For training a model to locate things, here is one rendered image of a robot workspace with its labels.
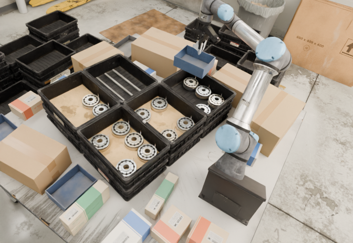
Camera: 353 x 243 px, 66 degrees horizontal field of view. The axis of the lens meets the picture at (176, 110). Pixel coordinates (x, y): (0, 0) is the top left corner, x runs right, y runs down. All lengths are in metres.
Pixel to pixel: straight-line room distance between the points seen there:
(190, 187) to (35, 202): 0.79
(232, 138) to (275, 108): 0.68
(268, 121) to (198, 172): 0.52
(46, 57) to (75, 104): 1.08
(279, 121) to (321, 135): 1.49
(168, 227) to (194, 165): 0.42
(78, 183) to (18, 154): 0.33
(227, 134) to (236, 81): 0.82
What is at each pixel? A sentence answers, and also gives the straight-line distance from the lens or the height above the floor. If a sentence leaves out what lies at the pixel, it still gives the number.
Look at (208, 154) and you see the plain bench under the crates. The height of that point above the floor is 0.70.
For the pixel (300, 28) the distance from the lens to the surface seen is 3.94.
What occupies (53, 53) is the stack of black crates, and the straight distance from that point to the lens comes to 2.80.
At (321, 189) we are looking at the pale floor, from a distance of 2.77.
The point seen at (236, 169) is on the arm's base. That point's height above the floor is 0.97.
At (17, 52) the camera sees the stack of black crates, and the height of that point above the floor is 0.38.
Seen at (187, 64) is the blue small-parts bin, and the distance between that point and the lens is 1.58.
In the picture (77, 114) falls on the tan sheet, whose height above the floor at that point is 0.83.
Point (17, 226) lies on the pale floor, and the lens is 2.36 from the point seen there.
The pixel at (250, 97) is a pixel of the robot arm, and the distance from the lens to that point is 1.22.
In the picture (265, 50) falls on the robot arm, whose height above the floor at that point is 1.44.
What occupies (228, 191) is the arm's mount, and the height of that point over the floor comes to 0.90.
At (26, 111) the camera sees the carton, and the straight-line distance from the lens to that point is 1.89.
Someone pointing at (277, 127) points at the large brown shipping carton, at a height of 0.90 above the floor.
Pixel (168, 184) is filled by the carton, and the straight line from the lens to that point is 1.47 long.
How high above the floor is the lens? 2.05
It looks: 46 degrees down
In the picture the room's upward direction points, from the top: 8 degrees clockwise
